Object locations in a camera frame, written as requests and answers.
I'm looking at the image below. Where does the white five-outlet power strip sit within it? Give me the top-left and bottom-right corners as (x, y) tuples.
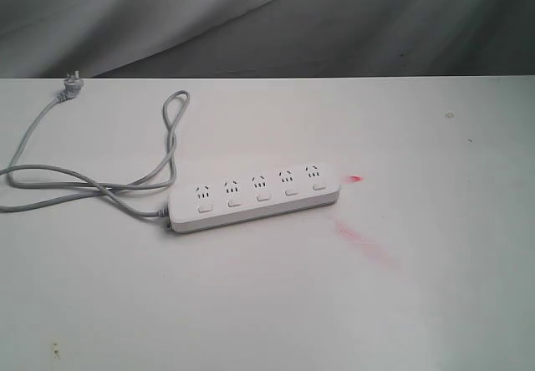
(167, 163), (340, 233)

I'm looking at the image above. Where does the grey wall plug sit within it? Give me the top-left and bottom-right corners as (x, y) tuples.
(56, 72), (84, 103)

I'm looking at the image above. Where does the grey backdrop cloth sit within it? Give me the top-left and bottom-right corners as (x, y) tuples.
(1, 0), (534, 78)

